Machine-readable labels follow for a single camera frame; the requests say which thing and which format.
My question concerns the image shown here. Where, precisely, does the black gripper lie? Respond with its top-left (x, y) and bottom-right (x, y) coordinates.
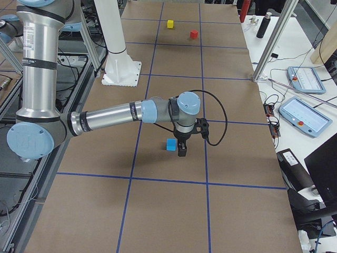
top-left (173, 129), bottom-right (197, 157)

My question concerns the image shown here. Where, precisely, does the blue cube block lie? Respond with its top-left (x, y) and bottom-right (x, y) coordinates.
top-left (166, 139), bottom-right (176, 151)

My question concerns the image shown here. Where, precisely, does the red cube block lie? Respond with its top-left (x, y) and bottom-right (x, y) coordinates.
top-left (190, 30), bottom-right (199, 40)

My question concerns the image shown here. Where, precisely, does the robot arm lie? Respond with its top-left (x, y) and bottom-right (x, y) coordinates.
top-left (7, 1), bottom-right (202, 159)
top-left (1, 14), bottom-right (23, 44)

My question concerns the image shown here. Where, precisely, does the orange black adapter box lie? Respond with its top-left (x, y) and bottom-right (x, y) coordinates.
top-left (263, 103), bottom-right (274, 117)

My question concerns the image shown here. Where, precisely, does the yellow cube block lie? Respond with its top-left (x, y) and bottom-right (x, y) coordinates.
top-left (167, 20), bottom-right (174, 29)

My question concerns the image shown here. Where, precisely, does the near teach pendant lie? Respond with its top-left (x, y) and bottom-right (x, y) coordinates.
top-left (279, 96), bottom-right (333, 138)

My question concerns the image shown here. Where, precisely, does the teach pendant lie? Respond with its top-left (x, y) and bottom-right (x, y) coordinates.
top-left (279, 96), bottom-right (333, 138)
top-left (287, 66), bottom-right (326, 94)

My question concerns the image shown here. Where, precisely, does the far teach pendant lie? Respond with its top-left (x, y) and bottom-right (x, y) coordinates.
top-left (287, 66), bottom-right (326, 94)

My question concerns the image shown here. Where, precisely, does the black monitor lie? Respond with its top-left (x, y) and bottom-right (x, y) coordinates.
top-left (304, 134), bottom-right (336, 204)

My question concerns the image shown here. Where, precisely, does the black water bottle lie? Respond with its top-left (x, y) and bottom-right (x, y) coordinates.
top-left (256, 12), bottom-right (272, 38)

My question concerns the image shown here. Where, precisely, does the red fire extinguisher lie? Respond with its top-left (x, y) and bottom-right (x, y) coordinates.
top-left (239, 0), bottom-right (251, 23)

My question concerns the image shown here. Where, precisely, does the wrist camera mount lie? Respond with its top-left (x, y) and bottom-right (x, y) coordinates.
top-left (195, 118), bottom-right (209, 140)

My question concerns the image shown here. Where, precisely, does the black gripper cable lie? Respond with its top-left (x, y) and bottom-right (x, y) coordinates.
top-left (196, 90), bottom-right (229, 147)

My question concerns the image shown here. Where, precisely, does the white pedestal column base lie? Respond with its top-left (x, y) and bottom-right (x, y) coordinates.
top-left (94, 0), bottom-right (142, 87)

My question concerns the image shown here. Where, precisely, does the aluminium frame post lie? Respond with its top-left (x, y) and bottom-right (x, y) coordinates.
top-left (252, 0), bottom-right (299, 83)

